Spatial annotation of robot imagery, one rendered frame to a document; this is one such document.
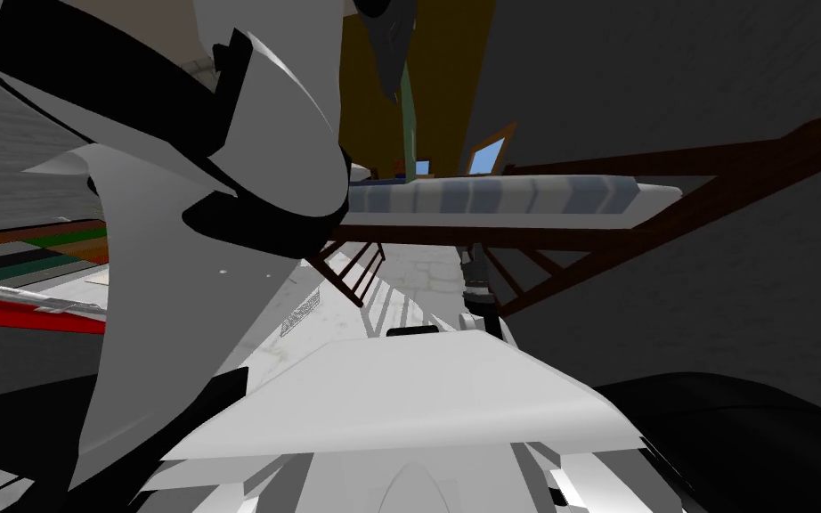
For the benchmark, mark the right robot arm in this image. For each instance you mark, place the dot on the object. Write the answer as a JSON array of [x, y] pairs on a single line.
[[738, 442]]

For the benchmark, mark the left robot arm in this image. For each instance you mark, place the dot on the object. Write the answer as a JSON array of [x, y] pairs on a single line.
[[168, 214]]

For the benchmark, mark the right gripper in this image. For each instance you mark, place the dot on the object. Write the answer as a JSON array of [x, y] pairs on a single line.
[[476, 269]]

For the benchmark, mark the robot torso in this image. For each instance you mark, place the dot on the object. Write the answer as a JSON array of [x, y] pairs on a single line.
[[410, 399]]

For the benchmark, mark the green upright bar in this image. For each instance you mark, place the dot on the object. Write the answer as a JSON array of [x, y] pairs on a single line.
[[408, 121]]

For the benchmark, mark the brown wooden bed striped mattress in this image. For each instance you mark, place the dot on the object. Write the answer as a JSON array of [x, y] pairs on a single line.
[[524, 199]]

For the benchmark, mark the wooden framed window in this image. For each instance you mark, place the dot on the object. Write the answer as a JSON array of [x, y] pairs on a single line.
[[487, 155]]

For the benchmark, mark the multicoloured striped rug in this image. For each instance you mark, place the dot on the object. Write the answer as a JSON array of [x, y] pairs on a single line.
[[33, 249]]

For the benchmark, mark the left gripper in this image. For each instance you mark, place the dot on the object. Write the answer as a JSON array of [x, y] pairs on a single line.
[[389, 43]]

